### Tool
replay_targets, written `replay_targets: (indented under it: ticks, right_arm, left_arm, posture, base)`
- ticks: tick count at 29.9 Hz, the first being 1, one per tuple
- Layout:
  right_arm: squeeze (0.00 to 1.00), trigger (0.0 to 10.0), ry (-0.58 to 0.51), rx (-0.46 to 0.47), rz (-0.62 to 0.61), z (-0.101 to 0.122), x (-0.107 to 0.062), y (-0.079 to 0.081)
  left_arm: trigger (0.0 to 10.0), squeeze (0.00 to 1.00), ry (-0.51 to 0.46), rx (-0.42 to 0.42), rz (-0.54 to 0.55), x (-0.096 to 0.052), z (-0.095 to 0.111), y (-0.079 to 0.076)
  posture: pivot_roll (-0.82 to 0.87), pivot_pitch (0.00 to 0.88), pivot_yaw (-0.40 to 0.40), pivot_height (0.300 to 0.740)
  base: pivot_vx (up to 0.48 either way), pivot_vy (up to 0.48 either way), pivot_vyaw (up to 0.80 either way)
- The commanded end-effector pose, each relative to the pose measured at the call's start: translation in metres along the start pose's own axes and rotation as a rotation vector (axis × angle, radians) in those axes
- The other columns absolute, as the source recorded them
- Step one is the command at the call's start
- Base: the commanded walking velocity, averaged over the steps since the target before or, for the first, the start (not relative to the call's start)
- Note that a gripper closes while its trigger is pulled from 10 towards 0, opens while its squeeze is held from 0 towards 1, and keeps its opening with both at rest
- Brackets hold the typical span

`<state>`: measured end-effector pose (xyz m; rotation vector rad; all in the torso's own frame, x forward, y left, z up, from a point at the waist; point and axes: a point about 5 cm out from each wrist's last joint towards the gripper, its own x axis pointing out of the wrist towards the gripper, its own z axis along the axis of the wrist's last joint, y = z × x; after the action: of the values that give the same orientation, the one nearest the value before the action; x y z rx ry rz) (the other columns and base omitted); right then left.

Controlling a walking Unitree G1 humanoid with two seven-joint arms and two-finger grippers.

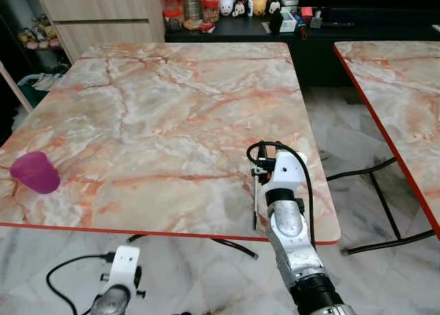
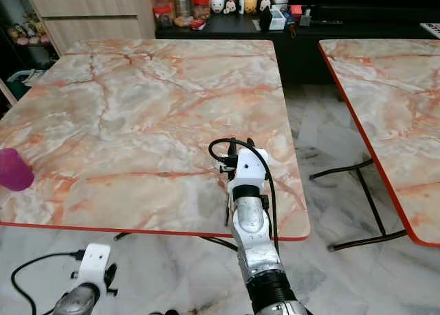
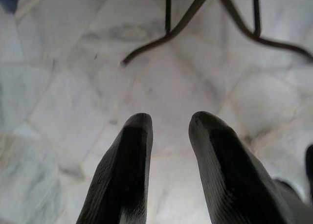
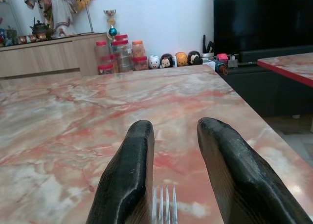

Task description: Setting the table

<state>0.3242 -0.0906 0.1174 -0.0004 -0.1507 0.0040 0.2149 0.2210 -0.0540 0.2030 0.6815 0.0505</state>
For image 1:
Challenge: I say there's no marble top folding table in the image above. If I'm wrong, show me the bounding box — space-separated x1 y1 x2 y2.
327 41 440 255
0 42 342 259

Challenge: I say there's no black TV console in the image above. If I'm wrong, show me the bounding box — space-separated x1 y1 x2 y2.
164 12 440 89

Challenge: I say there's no small white box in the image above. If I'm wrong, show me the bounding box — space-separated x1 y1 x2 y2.
280 12 298 32

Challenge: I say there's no purple plastic cup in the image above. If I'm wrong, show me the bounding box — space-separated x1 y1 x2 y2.
10 151 61 195

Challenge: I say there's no black white plush figurine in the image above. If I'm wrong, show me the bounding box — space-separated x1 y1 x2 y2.
232 0 250 18

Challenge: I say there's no black round plush figurine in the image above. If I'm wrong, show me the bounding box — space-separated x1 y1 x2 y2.
266 0 283 17

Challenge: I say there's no orange snack jar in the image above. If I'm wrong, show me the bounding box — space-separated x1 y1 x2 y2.
201 0 221 23

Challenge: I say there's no red lid clear jar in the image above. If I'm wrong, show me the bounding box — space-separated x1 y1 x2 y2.
164 0 185 32

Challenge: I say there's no tall clear snack jar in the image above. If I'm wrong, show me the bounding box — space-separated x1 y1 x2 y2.
180 0 204 23

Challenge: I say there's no teal plastic basket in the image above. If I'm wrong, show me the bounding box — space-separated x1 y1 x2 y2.
17 73 66 109

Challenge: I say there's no light wooden drawer cabinet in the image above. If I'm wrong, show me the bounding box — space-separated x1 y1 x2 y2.
33 0 166 63

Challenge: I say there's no dark shelf with toys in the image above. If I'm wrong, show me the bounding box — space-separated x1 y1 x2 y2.
0 0 69 75

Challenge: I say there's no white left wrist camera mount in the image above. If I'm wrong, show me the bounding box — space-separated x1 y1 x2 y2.
109 246 142 295

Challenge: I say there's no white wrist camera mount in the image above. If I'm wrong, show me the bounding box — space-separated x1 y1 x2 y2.
109 246 142 295
265 150 301 191

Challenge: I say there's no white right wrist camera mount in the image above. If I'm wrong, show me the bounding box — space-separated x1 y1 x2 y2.
265 150 301 191

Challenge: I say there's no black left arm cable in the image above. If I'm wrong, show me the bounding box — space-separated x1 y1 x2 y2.
46 253 115 315

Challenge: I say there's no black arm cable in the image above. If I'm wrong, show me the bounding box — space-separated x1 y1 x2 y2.
246 141 317 250
46 253 115 315

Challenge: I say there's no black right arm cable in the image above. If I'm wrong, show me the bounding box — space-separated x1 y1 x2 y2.
246 141 317 250

